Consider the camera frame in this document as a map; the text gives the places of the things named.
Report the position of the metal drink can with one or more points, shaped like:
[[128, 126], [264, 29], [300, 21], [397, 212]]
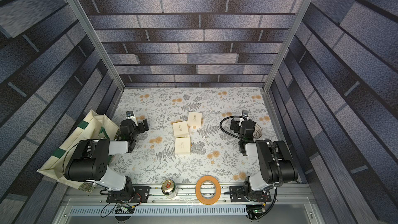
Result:
[[169, 189]]

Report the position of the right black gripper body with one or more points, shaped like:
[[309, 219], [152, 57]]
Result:
[[236, 125]]

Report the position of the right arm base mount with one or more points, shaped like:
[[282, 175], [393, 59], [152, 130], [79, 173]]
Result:
[[245, 194]]

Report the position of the aluminium rail frame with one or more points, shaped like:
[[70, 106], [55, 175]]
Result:
[[293, 203]]

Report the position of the orange tape roll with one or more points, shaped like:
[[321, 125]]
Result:
[[208, 190]]

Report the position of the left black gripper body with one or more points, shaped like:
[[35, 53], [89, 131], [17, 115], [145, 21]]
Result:
[[136, 133]]

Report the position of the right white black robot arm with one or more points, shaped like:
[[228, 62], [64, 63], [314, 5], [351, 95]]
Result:
[[275, 163]]

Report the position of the floral table cloth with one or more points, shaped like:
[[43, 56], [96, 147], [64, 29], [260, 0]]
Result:
[[213, 151]]

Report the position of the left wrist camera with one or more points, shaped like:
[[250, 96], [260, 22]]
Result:
[[130, 115]]

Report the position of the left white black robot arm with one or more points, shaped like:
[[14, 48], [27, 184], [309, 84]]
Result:
[[89, 162]]

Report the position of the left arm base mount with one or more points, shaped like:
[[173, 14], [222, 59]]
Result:
[[133, 194]]

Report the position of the cream drawer jewelry box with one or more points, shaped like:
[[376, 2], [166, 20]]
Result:
[[183, 146]]

